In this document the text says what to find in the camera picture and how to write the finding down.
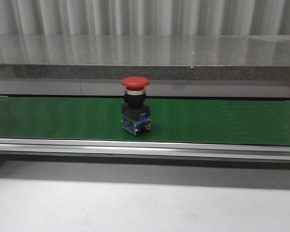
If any white curtain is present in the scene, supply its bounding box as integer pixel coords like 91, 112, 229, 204
0, 0, 290, 35

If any grey granite counter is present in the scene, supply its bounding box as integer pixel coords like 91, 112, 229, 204
0, 35, 290, 99

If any green conveyor belt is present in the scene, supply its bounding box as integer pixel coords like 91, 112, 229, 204
0, 96, 290, 162

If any red push button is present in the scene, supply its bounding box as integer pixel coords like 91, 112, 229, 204
121, 76, 151, 136

